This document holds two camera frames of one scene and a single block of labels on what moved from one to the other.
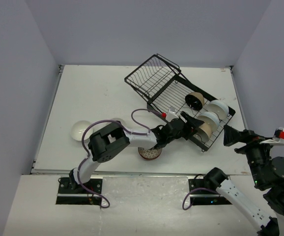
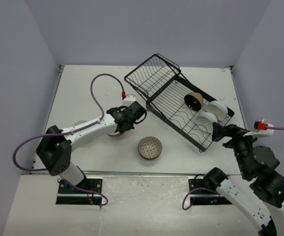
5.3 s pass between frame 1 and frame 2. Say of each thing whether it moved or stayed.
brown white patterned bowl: stayed
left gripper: moved
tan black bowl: stayed
